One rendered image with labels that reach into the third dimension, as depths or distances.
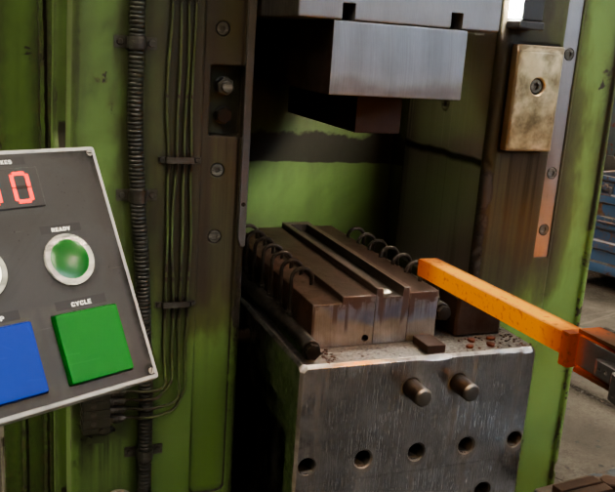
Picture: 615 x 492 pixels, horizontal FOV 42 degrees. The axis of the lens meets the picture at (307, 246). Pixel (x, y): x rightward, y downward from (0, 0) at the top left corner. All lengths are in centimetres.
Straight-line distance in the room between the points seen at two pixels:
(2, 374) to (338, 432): 50
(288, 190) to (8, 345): 86
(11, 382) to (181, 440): 51
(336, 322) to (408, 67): 37
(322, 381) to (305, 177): 59
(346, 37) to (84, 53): 35
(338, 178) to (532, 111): 44
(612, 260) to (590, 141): 367
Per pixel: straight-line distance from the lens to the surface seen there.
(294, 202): 159
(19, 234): 89
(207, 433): 132
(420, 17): 112
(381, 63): 109
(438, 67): 113
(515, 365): 125
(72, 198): 93
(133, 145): 113
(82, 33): 113
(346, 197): 163
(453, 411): 122
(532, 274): 147
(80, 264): 91
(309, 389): 110
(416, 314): 120
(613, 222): 510
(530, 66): 136
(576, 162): 148
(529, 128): 138
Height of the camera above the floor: 133
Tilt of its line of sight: 14 degrees down
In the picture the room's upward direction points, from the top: 4 degrees clockwise
